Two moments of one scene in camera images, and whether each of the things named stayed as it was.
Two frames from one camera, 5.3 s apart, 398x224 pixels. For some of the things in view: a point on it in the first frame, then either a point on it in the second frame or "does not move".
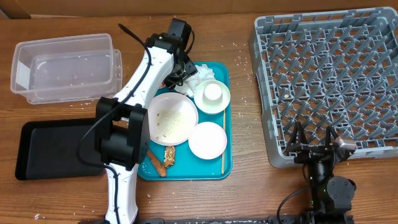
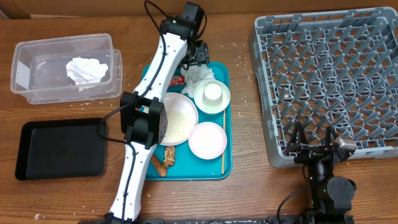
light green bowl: (212, 96) does not move
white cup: (212, 94) does not move
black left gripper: (191, 70) -> (203, 56)
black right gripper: (308, 151) does not move
